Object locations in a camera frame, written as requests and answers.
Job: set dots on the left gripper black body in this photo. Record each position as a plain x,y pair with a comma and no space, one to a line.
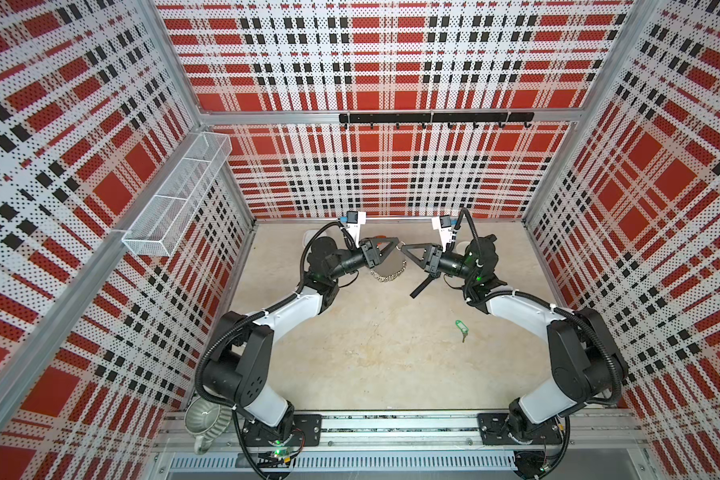
368,254

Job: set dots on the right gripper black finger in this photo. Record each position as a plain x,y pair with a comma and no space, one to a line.
418,250
418,262

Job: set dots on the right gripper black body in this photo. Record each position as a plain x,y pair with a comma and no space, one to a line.
435,261

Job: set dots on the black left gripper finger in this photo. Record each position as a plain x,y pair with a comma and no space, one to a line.
390,259
386,244

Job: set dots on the silver keyring with chain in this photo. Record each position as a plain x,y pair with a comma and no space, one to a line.
391,268

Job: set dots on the green tagged key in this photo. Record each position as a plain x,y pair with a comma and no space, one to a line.
463,329

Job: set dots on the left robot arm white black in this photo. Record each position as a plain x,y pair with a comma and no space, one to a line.
233,371

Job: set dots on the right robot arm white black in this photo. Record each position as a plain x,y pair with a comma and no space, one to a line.
586,367

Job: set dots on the black wrist watch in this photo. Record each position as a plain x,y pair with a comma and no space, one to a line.
422,286

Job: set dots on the white ceramic mug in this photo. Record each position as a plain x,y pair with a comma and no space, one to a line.
467,249

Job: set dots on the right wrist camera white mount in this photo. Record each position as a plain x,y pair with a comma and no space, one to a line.
444,226

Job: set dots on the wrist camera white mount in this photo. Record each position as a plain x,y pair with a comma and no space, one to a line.
353,221
444,226

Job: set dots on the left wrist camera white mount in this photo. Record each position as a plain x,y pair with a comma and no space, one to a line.
353,221

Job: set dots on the black hook rail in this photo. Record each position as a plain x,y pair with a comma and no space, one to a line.
500,118

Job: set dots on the white wire mesh basket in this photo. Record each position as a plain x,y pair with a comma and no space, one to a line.
161,225

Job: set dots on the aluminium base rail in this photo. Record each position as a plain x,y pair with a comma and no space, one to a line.
463,444

